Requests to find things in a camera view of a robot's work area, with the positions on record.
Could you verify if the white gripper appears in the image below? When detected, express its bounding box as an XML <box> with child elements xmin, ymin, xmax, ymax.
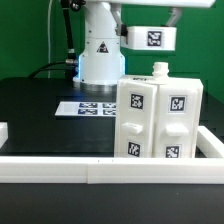
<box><xmin>86</xmin><ymin>0</ymin><xmax>216</xmax><ymax>36</ymax></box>

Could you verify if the white cabinet top box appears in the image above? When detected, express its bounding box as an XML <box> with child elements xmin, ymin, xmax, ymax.
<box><xmin>121</xmin><ymin>26</ymin><xmax>177</xmax><ymax>51</ymax></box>

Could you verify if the white cabinet body box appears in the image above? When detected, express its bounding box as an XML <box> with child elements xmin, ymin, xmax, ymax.
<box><xmin>114</xmin><ymin>62</ymin><xmax>203</xmax><ymax>158</ymax></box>

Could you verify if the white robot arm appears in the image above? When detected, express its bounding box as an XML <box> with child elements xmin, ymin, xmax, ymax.
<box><xmin>59</xmin><ymin>0</ymin><xmax>216</xmax><ymax>91</ymax></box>

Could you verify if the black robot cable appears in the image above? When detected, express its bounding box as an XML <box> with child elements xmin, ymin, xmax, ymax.
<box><xmin>27</xmin><ymin>0</ymin><xmax>87</xmax><ymax>80</ymax></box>

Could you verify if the white thin cable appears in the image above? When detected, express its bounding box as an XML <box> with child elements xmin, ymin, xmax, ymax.
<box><xmin>47</xmin><ymin>0</ymin><xmax>54</xmax><ymax>80</ymax></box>

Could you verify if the white marker base plate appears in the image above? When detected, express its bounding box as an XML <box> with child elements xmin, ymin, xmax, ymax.
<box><xmin>55</xmin><ymin>101</ymin><xmax>116</xmax><ymax>117</ymax></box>

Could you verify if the white table border frame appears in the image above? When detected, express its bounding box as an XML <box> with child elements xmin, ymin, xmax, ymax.
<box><xmin>0</xmin><ymin>126</ymin><xmax>224</xmax><ymax>184</ymax></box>

